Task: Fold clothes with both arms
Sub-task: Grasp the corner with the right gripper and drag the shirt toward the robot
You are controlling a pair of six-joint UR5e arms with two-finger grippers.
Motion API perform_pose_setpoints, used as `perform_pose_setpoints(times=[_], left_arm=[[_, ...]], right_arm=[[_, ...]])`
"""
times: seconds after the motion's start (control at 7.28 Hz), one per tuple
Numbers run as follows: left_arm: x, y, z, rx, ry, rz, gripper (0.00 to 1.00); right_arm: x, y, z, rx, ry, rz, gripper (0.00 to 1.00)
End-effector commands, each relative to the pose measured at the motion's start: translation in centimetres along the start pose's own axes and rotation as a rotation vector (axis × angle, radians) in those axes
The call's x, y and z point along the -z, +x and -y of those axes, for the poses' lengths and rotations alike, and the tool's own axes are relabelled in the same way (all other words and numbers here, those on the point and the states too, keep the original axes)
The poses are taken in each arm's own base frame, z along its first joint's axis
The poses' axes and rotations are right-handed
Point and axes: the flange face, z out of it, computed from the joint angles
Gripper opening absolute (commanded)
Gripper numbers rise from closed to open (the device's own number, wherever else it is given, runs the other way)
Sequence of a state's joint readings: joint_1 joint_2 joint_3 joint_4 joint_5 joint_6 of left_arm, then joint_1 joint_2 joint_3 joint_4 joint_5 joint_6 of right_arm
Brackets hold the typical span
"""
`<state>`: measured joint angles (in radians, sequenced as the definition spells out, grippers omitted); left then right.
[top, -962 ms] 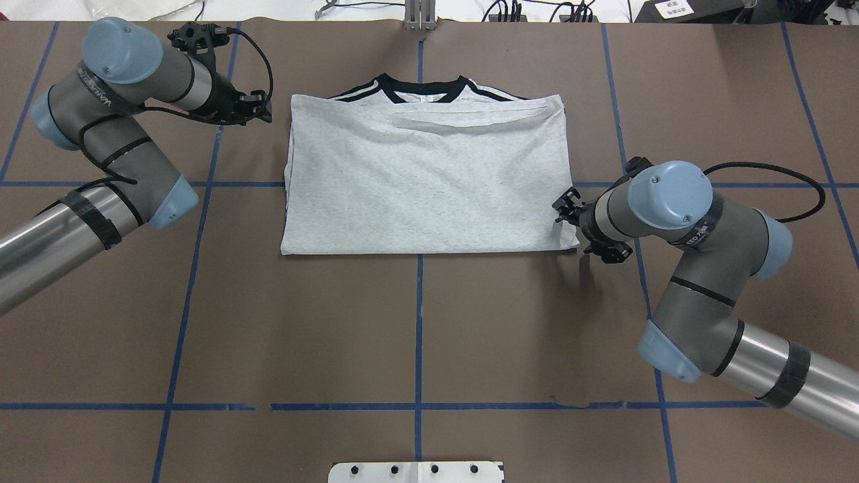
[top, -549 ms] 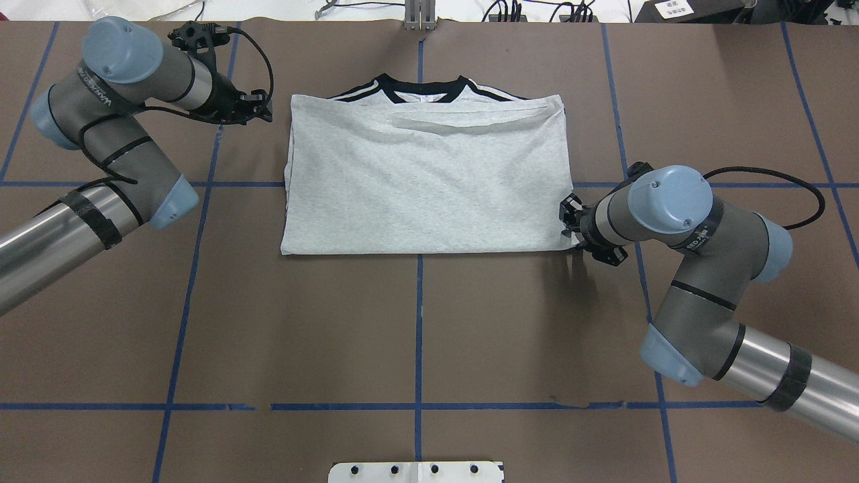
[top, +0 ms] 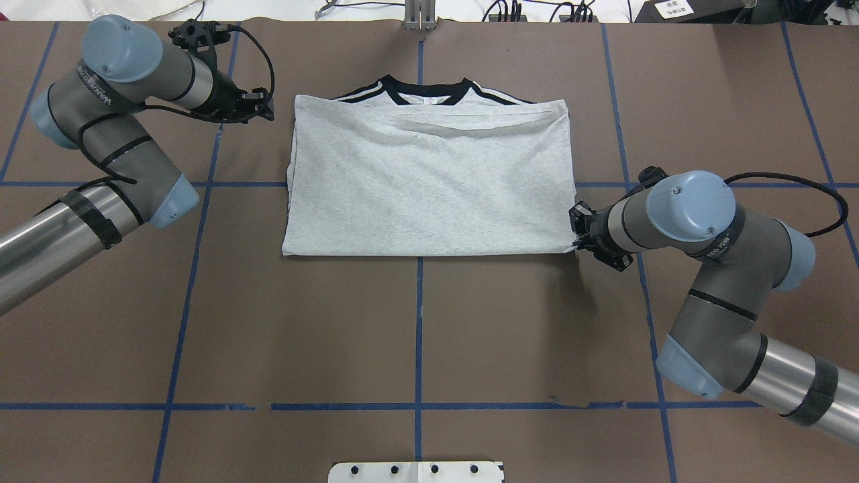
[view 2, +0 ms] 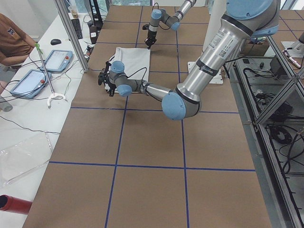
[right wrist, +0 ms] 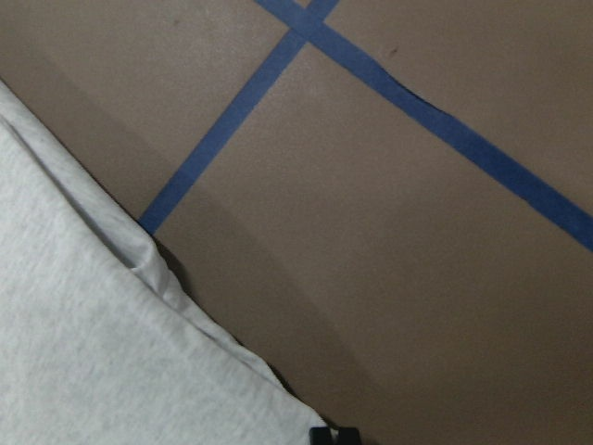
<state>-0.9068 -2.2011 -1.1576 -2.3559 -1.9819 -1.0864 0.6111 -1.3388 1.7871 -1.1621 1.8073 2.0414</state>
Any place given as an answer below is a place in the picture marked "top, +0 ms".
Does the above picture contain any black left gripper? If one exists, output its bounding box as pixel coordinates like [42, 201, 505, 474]
[168, 19, 275, 123]

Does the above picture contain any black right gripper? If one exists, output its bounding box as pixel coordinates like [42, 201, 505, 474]
[568, 167, 668, 272]

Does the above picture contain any grey t-shirt with cartoon print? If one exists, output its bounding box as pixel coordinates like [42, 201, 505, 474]
[281, 74, 578, 257]

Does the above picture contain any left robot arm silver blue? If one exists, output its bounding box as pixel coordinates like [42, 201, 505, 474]
[1, 15, 275, 314]

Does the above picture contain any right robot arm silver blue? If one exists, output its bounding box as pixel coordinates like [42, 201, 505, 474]
[568, 167, 858, 446]

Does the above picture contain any grey orange usb hub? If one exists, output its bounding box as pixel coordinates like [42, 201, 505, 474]
[481, 0, 527, 23]

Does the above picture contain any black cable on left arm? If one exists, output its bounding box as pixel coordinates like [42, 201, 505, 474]
[77, 24, 276, 185]

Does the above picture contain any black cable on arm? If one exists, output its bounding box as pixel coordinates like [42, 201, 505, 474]
[77, 24, 276, 185]
[723, 172, 850, 238]

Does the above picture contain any aluminium frame post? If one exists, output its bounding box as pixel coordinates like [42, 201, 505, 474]
[403, 0, 438, 32]

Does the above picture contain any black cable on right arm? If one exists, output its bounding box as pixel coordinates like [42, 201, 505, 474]
[723, 172, 850, 238]

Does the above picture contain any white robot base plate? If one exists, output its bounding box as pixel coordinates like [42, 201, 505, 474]
[327, 461, 505, 482]

